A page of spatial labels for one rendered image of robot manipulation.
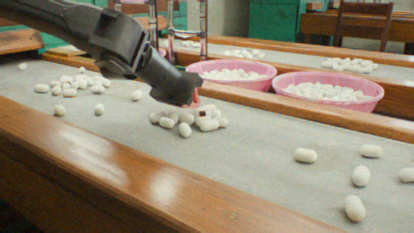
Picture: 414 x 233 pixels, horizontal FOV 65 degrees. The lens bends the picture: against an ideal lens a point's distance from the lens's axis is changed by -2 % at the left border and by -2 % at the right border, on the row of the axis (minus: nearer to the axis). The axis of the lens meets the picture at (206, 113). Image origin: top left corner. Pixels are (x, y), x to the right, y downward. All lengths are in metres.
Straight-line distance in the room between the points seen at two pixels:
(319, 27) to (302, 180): 2.93
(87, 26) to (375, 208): 0.47
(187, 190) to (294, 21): 3.08
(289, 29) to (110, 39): 3.00
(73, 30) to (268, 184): 0.36
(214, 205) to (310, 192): 0.15
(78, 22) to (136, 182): 0.26
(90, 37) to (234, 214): 0.33
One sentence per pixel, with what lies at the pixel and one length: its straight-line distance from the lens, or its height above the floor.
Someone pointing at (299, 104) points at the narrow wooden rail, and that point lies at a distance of 0.72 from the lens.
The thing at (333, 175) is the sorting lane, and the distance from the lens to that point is 0.52.
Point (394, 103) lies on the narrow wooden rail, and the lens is 1.00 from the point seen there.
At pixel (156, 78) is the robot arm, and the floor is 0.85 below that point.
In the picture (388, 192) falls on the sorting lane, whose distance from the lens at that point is 0.51.
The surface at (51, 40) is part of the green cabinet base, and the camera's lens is 1.44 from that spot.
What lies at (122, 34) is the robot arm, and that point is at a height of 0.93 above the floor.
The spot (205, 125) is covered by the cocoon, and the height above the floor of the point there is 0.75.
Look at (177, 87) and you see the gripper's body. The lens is 0.62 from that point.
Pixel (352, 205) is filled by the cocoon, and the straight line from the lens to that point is 0.43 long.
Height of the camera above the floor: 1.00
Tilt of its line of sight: 21 degrees down
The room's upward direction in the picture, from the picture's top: straight up
